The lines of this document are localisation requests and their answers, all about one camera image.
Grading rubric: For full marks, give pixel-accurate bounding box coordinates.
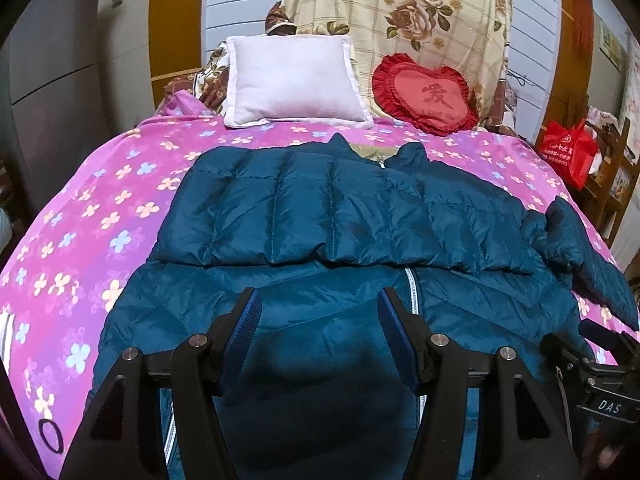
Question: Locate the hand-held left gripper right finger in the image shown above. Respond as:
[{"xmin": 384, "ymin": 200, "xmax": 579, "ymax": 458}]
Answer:
[{"xmin": 377, "ymin": 287, "xmax": 583, "ymax": 480}]

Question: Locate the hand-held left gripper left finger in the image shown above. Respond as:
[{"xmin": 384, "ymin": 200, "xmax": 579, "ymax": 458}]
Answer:
[{"xmin": 59, "ymin": 287, "xmax": 263, "ymax": 480}]

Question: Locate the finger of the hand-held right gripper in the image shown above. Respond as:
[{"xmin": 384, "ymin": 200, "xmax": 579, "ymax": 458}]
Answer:
[
  {"xmin": 579, "ymin": 320, "xmax": 640, "ymax": 361},
  {"xmin": 540, "ymin": 332, "xmax": 601, "ymax": 386}
]

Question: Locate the dark blue puffer jacket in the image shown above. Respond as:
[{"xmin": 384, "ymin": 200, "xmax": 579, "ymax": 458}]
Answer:
[{"xmin": 85, "ymin": 135, "xmax": 640, "ymax": 480}]

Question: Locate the wooden rack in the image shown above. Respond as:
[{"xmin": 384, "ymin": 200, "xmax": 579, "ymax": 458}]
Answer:
[{"xmin": 580, "ymin": 105, "xmax": 640, "ymax": 243}]

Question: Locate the pink floral bed sheet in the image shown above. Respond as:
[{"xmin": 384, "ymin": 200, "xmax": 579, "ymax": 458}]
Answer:
[{"xmin": 0, "ymin": 91, "xmax": 626, "ymax": 480}]

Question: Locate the red shopping bag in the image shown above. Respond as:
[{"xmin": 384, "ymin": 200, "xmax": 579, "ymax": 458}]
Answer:
[{"xmin": 541, "ymin": 119, "xmax": 600, "ymax": 191}]

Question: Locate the red heart-shaped pillow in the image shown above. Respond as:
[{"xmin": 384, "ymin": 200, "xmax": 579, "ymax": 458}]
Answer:
[{"xmin": 372, "ymin": 53, "xmax": 482, "ymax": 137}]

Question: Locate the white square pillow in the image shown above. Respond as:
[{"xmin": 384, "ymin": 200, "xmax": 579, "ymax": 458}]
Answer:
[{"xmin": 221, "ymin": 35, "xmax": 373, "ymax": 128}]

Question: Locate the floral curtain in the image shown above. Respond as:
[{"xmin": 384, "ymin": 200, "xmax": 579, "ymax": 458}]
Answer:
[{"xmin": 624, "ymin": 30, "xmax": 640, "ymax": 126}]

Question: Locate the cream rose-print quilt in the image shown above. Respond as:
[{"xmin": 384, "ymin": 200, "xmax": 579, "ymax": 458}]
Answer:
[{"xmin": 280, "ymin": 0, "xmax": 512, "ymax": 123}]

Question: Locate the wall poster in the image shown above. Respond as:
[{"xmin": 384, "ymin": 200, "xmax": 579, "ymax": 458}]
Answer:
[{"xmin": 599, "ymin": 22, "xmax": 627, "ymax": 63}]

